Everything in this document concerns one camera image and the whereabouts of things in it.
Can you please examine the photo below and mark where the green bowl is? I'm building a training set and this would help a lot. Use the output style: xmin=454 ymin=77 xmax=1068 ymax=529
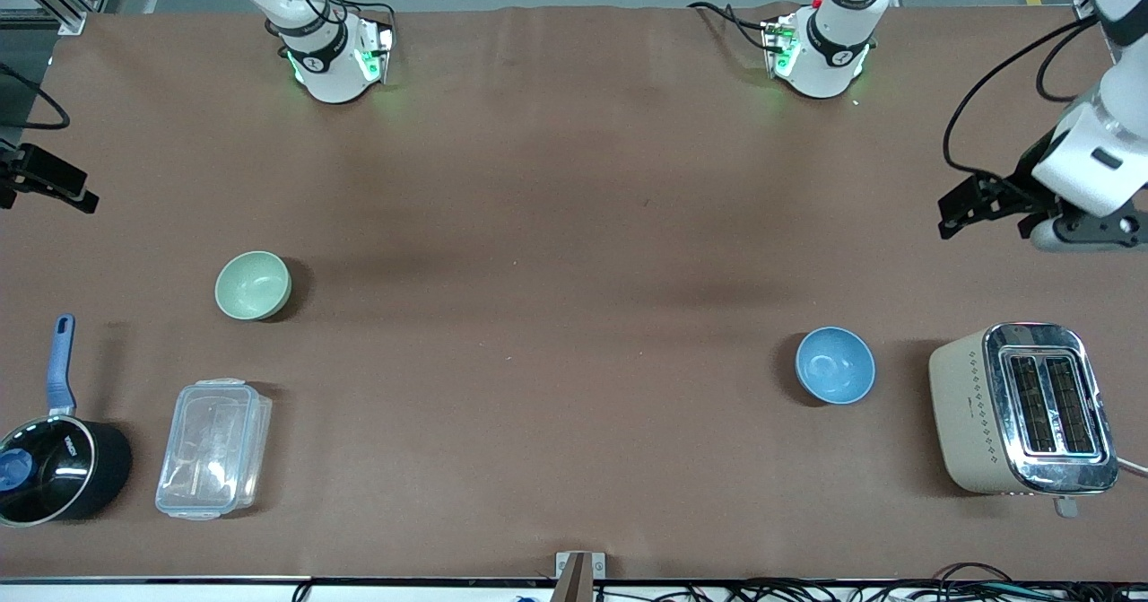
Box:
xmin=214 ymin=250 xmax=293 ymax=322

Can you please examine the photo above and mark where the blue bowl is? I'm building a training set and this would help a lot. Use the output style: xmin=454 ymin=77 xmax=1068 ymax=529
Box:
xmin=795 ymin=327 xmax=876 ymax=406

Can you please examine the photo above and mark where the beige chrome toaster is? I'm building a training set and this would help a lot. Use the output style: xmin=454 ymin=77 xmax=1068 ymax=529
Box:
xmin=928 ymin=322 xmax=1120 ymax=519

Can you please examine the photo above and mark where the glass lid blue knob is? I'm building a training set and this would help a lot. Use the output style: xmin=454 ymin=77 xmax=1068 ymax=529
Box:
xmin=0 ymin=418 xmax=96 ymax=525

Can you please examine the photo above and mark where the clear plastic food container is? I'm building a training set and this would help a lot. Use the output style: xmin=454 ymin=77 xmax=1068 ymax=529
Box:
xmin=155 ymin=378 xmax=274 ymax=522

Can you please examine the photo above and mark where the brown table cover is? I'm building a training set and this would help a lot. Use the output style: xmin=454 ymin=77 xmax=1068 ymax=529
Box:
xmin=0 ymin=3 xmax=1148 ymax=582

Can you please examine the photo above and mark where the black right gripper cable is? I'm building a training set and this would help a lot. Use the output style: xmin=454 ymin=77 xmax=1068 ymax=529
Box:
xmin=0 ymin=64 xmax=72 ymax=132

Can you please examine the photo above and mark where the long black arm cable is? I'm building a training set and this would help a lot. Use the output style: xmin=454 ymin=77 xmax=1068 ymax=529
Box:
xmin=942 ymin=14 xmax=1102 ymax=181

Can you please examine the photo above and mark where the short looped black cable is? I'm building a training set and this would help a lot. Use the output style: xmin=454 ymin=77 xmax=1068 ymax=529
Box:
xmin=1035 ymin=23 xmax=1109 ymax=103

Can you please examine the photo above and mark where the black saucepan blue handle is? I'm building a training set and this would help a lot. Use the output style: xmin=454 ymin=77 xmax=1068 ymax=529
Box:
xmin=0 ymin=315 xmax=134 ymax=528

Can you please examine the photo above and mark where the black left base cable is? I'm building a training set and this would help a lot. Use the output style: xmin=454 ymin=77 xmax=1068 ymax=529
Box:
xmin=687 ymin=1 xmax=774 ymax=52

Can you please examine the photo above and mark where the black base cable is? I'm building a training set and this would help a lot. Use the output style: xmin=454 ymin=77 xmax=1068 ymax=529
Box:
xmin=687 ymin=1 xmax=774 ymax=52
xmin=269 ymin=0 xmax=397 ymax=56

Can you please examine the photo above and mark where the black right base cable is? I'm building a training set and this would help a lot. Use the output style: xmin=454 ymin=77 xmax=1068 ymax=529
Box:
xmin=269 ymin=0 xmax=397 ymax=56

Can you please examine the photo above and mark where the black cable bundle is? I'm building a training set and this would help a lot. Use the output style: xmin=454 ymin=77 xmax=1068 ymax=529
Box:
xmin=717 ymin=563 xmax=1148 ymax=602

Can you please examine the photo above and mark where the metal edge bracket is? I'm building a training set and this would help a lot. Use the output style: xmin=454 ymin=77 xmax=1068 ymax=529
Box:
xmin=554 ymin=552 xmax=607 ymax=581

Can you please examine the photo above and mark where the brown post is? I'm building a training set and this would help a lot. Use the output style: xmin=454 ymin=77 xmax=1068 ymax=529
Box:
xmin=556 ymin=554 xmax=594 ymax=602

